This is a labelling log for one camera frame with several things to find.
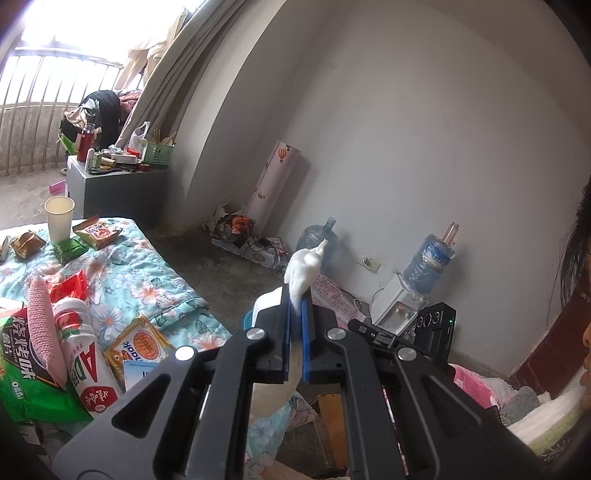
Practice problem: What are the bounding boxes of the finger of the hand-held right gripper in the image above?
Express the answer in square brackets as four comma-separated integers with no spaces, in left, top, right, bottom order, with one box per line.
[348,318,417,352]

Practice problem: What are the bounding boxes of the white paper cup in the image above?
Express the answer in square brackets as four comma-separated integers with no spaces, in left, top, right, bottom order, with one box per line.
[44,196,76,246]

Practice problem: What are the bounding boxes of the beige curtain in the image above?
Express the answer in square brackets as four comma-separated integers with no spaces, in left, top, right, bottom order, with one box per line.
[115,0,298,154]

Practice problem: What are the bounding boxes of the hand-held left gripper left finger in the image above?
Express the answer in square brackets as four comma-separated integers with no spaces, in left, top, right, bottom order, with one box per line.
[53,286,301,480]

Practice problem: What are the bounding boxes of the white patterned tall box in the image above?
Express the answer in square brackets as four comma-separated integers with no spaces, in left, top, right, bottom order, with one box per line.
[246,140,301,228]

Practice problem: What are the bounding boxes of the grey cabinet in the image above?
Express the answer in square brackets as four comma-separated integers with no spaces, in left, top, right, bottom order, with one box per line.
[66,154,170,220]

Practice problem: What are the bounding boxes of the floral teal blanket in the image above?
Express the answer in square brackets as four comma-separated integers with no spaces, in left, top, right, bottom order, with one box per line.
[0,217,320,480]

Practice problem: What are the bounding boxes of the blue water dispenser bottle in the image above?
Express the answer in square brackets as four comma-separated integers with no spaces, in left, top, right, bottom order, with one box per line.
[403,233,458,295]

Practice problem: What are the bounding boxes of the pink floral cloth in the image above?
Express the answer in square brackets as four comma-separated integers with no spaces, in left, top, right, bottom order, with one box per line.
[452,364,514,409]

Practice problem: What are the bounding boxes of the red snack wrapper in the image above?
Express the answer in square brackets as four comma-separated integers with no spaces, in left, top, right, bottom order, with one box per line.
[45,269,89,304]

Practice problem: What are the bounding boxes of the white bottle with red cap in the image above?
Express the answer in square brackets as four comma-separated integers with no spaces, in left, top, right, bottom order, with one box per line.
[52,298,124,415]

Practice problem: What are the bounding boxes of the green snack packet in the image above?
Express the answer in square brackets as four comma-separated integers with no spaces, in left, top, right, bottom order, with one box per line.
[52,237,89,264]

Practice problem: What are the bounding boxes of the brown snack packet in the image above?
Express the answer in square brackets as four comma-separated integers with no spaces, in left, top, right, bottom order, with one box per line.
[10,230,47,260]

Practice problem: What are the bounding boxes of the pink rolled towel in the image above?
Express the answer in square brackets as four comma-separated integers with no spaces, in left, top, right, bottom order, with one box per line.
[26,275,69,389]

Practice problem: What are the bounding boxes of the orange snack bag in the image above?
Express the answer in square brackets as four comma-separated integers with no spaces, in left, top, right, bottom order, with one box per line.
[216,213,256,241]

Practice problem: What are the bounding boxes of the red thermos bottle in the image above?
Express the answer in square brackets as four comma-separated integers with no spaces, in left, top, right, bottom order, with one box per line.
[76,123,97,162]

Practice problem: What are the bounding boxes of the hanging cream clothes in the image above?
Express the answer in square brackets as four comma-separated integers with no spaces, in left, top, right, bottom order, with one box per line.
[126,8,186,66]

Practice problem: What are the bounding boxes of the metal balcony railing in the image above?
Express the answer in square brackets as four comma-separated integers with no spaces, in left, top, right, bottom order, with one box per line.
[0,46,126,177]

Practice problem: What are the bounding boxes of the yellow biscuit packet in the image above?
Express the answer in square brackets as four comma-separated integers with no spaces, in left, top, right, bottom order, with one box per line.
[103,316,175,389]

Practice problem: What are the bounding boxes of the green plastic basket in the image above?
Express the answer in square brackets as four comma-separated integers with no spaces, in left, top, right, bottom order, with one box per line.
[140,140,177,167]

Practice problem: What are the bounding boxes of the person's head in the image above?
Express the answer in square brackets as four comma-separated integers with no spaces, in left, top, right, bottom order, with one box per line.
[546,175,591,403]

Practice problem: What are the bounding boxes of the white plastic bag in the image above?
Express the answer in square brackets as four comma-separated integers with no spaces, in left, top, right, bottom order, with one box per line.
[128,121,151,153]

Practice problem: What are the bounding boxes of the pink printed mat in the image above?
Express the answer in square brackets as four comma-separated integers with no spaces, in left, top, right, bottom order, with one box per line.
[312,276,373,329]

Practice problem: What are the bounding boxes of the white fluffy garment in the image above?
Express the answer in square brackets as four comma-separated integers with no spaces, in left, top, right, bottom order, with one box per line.
[507,381,591,462]

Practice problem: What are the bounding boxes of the dark red wooden board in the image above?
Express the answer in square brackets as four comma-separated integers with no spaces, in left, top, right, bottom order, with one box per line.
[508,293,591,394]

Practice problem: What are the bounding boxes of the empty blue water jug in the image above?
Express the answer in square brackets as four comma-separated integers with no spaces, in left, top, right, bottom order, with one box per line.
[295,217,341,274]

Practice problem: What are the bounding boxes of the white flat box with cables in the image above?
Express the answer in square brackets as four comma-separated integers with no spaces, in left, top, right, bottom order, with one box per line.
[211,234,291,269]

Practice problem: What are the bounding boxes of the white water dispenser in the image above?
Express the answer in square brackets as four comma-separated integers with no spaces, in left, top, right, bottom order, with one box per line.
[371,272,428,334]

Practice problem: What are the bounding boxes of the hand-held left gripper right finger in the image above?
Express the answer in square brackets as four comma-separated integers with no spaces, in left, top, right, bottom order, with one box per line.
[300,298,552,480]

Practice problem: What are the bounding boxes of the green potato chips bag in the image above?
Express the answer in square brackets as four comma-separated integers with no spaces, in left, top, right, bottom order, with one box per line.
[0,307,94,424]

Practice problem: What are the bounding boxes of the orange and yellow snack packet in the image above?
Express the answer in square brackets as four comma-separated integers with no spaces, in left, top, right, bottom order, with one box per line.
[72,215,122,250]

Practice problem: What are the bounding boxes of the white tissue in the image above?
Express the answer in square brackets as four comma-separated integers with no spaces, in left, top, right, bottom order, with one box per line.
[252,239,329,422]

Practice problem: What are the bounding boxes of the grey charging cable box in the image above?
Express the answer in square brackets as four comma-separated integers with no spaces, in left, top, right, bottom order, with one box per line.
[123,362,161,394]

